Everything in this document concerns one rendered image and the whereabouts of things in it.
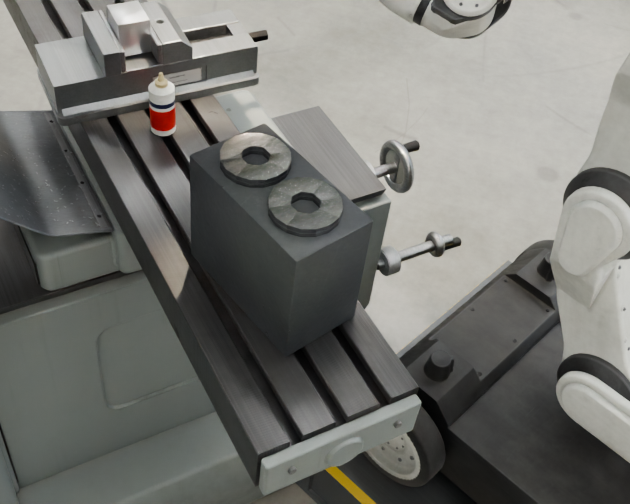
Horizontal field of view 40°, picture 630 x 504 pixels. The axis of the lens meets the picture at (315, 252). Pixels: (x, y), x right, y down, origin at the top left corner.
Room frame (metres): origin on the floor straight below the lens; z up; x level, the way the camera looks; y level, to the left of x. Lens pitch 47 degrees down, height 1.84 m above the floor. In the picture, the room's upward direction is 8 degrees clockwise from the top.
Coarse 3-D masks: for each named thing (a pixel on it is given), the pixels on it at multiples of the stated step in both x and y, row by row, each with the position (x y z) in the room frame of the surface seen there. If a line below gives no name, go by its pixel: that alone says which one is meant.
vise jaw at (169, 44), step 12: (156, 12) 1.24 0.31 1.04; (168, 12) 1.26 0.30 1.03; (156, 24) 1.20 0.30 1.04; (168, 24) 1.21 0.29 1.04; (156, 36) 1.17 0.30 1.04; (168, 36) 1.17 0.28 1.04; (180, 36) 1.18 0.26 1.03; (156, 48) 1.15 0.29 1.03; (168, 48) 1.16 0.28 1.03; (180, 48) 1.17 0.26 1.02; (192, 48) 1.18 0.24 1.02; (168, 60) 1.16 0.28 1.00; (180, 60) 1.17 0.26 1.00
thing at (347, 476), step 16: (496, 272) 1.36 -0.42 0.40; (480, 288) 1.30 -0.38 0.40; (400, 352) 1.09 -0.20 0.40; (352, 464) 0.82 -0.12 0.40; (368, 464) 0.83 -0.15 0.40; (304, 480) 0.85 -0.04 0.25; (320, 480) 0.84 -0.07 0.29; (336, 480) 0.81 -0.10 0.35; (352, 480) 0.79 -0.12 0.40; (368, 480) 0.79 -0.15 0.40; (384, 480) 0.80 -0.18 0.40; (432, 480) 0.81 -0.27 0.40; (448, 480) 0.81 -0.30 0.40; (320, 496) 0.84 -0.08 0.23; (336, 496) 0.81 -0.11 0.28; (352, 496) 0.78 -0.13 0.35; (368, 496) 0.76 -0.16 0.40; (384, 496) 0.76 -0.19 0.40; (400, 496) 0.77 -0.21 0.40; (416, 496) 0.77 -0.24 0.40; (432, 496) 0.78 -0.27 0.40; (448, 496) 0.78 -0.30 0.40; (464, 496) 0.79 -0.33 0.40
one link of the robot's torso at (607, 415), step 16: (560, 384) 0.86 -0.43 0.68; (576, 384) 0.84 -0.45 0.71; (592, 384) 0.83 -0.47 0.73; (560, 400) 0.85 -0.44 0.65; (576, 400) 0.83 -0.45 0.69; (592, 400) 0.82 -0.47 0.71; (608, 400) 0.81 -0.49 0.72; (624, 400) 0.81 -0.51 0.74; (576, 416) 0.82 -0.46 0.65; (592, 416) 0.81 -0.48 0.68; (608, 416) 0.79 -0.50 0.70; (624, 416) 0.79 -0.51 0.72; (592, 432) 0.81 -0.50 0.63; (608, 432) 0.79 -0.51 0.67; (624, 432) 0.77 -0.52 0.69; (624, 448) 0.77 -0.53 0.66
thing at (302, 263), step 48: (240, 144) 0.83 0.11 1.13; (288, 144) 0.86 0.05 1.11; (192, 192) 0.81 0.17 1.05; (240, 192) 0.76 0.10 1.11; (288, 192) 0.76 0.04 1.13; (336, 192) 0.77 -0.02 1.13; (192, 240) 0.81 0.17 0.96; (240, 240) 0.73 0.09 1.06; (288, 240) 0.69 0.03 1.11; (336, 240) 0.70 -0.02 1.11; (240, 288) 0.73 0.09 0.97; (288, 288) 0.66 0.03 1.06; (336, 288) 0.71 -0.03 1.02; (288, 336) 0.66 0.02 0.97
